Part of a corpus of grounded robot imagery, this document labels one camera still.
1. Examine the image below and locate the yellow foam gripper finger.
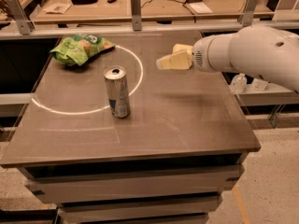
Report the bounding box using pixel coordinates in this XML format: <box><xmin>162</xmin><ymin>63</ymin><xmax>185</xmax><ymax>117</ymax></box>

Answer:
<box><xmin>156</xmin><ymin>49</ymin><xmax>192</xmax><ymax>70</ymax></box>

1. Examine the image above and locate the yellow sponge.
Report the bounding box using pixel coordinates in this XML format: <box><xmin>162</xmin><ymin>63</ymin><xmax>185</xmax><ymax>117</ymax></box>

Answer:
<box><xmin>172</xmin><ymin>44</ymin><xmax>192</xmax><ymax>54</ymax></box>

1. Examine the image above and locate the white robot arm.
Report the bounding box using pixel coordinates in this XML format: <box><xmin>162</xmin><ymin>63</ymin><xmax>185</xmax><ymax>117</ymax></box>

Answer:
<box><xmin>156</xmin><ymin>25</ymin><xmax>299</xmax><ymax>93</ymax></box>

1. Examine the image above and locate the green rice chip bag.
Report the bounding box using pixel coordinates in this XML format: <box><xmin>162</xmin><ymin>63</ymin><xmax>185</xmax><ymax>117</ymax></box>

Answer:
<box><xmin>50</xmin><ymin>34</ymin><xmax>115</xmax><ymax>66</ymax></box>

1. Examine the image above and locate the white paper sheet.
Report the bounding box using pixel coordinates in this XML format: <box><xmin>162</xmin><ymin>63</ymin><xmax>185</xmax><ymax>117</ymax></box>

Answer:
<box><xmin>190</xmin><ymin>2</ymin><xmax>212</xmax><ymax>14</ymax></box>

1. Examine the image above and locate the clear plastic bottle left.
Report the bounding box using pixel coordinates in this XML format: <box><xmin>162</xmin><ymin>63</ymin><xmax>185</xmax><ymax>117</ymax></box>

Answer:
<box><xmin>230</xmin><ymin>74</ymin><xmax>247</xmax><ymax>94</ymax></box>

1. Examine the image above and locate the clear plastic bottle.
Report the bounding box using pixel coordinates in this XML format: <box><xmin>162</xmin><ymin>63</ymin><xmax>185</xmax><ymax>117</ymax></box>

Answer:
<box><xmin>251</xmin><ymin>78</ymin><xmax>268</xmax><ymax>91</ymax></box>
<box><xmin>230</xmin><ymin>74</ymin><xmax>247</xmax><ymax>94</ymax></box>

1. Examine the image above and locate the silver blue drink can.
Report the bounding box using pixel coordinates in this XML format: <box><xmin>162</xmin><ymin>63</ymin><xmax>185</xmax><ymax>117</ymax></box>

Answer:
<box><xmin>104</xmin><ymin>66</ymin><xmax>130</xmax><ymax>119</ymax></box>

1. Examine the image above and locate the clear plastic bottle right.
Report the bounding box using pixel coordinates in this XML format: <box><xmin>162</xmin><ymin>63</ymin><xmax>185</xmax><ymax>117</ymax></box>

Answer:
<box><xmin>251</xmin><ymin>78</ymin><xmax>268</xmax><ymax>91</ymax></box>

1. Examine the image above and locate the dark object on desk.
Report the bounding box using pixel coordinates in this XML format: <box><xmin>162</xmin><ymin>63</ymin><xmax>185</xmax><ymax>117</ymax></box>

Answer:
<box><xmin>71</xmin><ymin>0</ymin><xmax>98</xmax><ymax>5</ymax></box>

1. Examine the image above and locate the brown paper packet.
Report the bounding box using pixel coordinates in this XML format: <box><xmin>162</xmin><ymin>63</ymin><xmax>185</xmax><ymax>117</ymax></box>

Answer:
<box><xmin>44</xmin><ymin>3</ymin><xmax>71</xmax><ymax>14</ymax></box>

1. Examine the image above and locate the grey drawer cabinet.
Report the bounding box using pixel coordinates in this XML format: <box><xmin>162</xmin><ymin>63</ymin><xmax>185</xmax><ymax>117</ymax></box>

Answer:
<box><xmin>18</xmin><ymin>152</ymin><xmax>250</xmax><ymax>224</ymax></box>

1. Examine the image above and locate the grey metal bracket middle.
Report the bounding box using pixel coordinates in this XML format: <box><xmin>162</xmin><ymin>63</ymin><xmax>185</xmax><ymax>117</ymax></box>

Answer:
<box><xmin>130</xmin><ymin>0</ymin><xmax>142</xmax><ymax>31</ymax></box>

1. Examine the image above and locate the grey metal bracket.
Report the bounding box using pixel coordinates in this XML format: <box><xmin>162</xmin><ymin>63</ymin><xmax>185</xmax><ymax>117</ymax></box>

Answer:
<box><xmin>130</xmin><ymin>0</ymin><xmax>142</xmax><ymax>31</ymax></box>
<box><xmin>6</xmin><ymin>0</ymin><xmax>35</xmax><ymax>35</ymax></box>
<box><xmin>238</xmin><ymin>0</ymin><xmax>259</xmax><ymax>27</ymax></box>

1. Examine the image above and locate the grey metal bracket right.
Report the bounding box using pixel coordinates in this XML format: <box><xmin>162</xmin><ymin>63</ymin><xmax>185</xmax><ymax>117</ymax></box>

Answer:
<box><xmin>238</xmin><ymin>0</ymin><xmax>259</xmax><ymax>27</ymax></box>

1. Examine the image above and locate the grey metal bracket left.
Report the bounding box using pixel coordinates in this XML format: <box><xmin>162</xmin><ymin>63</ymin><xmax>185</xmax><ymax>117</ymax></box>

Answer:
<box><xmin>6</xmin><ymin>0</ymin><xmax>35</xmax><ymax>35</ymax></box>

